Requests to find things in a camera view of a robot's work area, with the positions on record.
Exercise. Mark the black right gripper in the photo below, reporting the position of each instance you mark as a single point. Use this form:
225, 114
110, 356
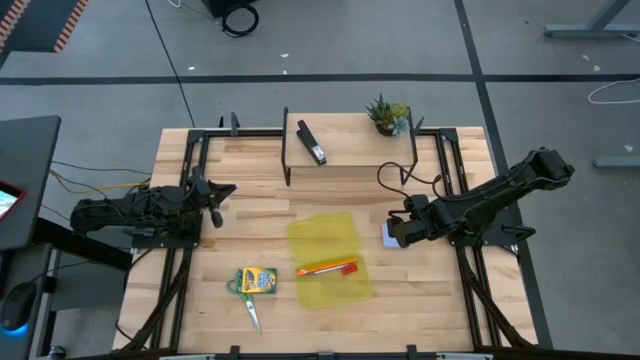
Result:
412, 227

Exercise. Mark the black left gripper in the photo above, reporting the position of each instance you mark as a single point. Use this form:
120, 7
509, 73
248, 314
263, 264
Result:
202, 192

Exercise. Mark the lilac sticky note pad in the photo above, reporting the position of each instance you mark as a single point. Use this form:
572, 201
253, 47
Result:
387, 242

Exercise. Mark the orange pencil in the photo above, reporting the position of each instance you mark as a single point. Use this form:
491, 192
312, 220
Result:
310, 271
330, 264

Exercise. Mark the yellow transparent pencil case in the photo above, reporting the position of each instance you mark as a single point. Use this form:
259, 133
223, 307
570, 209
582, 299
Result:
320, 235

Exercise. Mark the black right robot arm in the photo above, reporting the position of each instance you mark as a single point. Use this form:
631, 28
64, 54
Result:
500, 192

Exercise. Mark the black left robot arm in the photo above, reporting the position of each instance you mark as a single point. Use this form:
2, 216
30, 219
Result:
140, 207

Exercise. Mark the yellow green crayon box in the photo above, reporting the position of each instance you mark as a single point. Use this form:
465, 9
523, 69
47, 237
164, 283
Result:
259, 280

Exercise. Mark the wooden shelf riser black legs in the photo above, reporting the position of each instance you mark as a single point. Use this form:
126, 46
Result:
360, 145

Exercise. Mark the black stapler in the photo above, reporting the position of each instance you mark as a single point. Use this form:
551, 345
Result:
311, 142

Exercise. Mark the small potted succulent plant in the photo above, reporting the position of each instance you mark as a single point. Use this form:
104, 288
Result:
385, 117

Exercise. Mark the black floor box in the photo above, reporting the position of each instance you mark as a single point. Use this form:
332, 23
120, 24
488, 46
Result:
220, 6

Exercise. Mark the black side desk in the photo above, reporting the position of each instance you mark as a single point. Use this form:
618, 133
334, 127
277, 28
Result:
25, 160

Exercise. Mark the phone in red case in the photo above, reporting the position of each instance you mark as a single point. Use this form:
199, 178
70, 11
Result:
6, 202

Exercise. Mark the grey metal floor bar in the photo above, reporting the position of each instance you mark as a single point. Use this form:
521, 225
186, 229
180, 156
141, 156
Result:
617, 162

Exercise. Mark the black computer mouse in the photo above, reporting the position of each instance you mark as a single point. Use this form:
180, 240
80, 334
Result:
17, 305

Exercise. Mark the black mat orange striped edge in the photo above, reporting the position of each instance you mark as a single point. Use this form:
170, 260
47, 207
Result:
40, 25

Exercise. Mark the grey metal table leg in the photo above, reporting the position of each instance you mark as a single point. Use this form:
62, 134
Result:
590, 32

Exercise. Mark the black metal table frame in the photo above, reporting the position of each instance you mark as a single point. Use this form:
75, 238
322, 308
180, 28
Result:
240, 133

